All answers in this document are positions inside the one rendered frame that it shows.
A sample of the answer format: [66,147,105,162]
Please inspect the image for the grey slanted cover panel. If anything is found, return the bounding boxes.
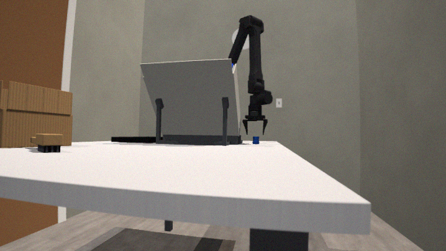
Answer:
[140,58,242,145]

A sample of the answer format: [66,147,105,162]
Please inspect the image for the brown cardboard box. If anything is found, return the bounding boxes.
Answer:
[0,81,73,148]

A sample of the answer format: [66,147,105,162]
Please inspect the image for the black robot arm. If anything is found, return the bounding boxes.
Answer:
[228,15,273,116]

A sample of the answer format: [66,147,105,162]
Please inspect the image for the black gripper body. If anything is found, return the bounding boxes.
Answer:
[243,116,268,121]

